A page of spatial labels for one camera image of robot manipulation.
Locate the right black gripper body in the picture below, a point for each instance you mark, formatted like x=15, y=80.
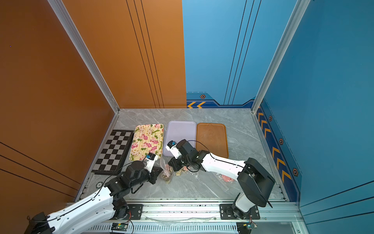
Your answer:
x=178, y=163

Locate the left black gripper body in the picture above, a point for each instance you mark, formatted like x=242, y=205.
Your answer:
x=152, y=175

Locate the ziploc bag ring cookies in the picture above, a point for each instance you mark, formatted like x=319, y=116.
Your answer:
x=168, y=171

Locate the ziploc bag mixed cookies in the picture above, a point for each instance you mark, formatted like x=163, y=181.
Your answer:
x=184, y=170

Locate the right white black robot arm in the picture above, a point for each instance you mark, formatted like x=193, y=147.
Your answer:
x=255, y=181

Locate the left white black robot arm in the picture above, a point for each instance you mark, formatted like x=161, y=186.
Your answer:
x=107, y=202

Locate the ziploc bag pink cookies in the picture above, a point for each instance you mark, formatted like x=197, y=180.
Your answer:
x=224, y=181

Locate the lavender plastic tray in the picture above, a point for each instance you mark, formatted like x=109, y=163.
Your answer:
x=177, y=131

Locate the floral pattern tray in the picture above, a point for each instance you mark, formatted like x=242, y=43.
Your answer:
x=147, y=138

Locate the brown plastic tray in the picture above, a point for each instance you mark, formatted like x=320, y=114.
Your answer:
x=212, y=137

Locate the black white checkerboard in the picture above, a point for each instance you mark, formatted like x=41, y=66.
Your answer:
x=114, y=153

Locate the round floor grommet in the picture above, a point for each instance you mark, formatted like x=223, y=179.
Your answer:
x=99, y=185

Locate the left green circuit board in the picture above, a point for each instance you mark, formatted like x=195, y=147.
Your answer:
x=121, y=227

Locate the green circuit board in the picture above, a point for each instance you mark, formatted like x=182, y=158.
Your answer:
x=121, y=227
x=245, y=227

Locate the right green circuit board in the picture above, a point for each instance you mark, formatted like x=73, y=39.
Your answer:
x=245, y=227

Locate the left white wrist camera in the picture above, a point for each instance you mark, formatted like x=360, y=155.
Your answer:
x=151, y=158

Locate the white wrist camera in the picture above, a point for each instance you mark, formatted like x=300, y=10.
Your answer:
x=172, y=148
x=151, y=158

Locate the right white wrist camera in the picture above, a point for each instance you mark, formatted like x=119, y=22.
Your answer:
x=172, y=148

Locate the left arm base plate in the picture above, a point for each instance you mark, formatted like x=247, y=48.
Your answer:
x=134, y=211

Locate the aluminium front rail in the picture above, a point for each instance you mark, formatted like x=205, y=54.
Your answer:
x=208, y=210

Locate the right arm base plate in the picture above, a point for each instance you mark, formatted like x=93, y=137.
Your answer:
x=228, y=212

